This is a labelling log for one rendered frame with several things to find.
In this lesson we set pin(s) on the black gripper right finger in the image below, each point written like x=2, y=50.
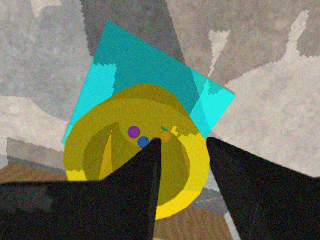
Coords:
x=266, y=201

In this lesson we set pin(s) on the blue marble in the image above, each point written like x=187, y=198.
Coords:
x=142, y=141

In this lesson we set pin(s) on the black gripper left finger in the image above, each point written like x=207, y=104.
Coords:
x=121, y=206

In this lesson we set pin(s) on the purple marble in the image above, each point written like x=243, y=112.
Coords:
x=133, y=131

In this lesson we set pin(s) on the yellow cup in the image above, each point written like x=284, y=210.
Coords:
x=98, y=143

